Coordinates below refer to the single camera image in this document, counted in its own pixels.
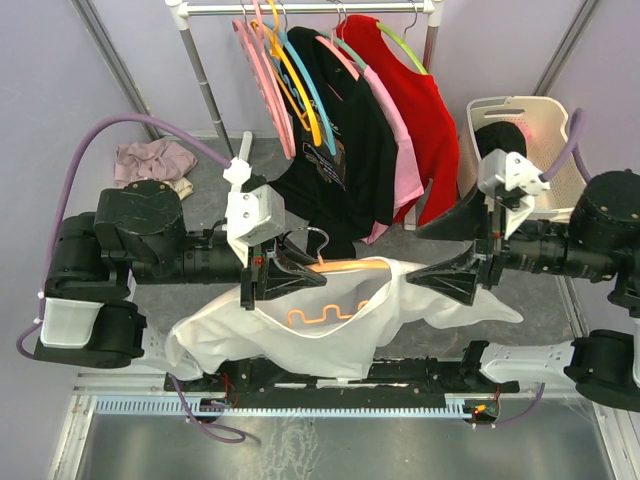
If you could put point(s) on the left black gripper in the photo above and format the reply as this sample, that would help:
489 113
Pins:
280 281

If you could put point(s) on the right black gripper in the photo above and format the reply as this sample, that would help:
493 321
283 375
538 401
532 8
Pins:
471 221

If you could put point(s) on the orange wavy hanger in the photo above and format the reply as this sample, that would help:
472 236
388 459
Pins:
340 299

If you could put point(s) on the white t shirt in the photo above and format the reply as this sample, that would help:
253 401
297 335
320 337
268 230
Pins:
329 331

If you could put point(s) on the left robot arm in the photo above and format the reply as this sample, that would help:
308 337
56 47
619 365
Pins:
137 236

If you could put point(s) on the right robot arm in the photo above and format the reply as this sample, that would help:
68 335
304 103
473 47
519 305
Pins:
600 242

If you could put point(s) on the pink t shirt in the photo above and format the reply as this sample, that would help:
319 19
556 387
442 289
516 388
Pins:
407 183

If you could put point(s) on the black t shirt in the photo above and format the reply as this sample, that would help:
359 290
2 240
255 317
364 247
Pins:
341 194

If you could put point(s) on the red t shirt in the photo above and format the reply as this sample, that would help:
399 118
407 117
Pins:
431 127

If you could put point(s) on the yellow hanger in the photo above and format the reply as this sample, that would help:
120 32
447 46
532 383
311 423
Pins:
287 75

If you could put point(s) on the salmon hanger holding shirt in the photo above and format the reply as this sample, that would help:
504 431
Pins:
327 40

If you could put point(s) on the pink wavy hanger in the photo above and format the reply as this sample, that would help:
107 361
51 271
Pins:
252 44

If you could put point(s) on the blue hanger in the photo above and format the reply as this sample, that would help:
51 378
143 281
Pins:
329 143

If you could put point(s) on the green hanger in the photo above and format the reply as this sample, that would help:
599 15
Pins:
401 42

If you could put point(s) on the dark clothes in basket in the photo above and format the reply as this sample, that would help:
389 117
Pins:
501 135

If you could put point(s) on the beige crumpled cloth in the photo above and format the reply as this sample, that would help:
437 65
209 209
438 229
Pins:
182 187

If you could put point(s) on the cream laundry basket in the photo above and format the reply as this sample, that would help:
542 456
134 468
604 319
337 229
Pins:
543 121

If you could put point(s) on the mauve crumpled cloth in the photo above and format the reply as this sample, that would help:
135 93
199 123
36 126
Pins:
161 160

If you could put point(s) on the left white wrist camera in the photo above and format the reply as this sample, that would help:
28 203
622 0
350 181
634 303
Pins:
252 217

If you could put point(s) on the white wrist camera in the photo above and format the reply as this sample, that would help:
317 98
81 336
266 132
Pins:
514 183
252 217

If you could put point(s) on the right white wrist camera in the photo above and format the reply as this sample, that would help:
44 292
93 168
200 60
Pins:
514 183

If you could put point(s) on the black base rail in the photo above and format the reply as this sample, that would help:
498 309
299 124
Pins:
393 388

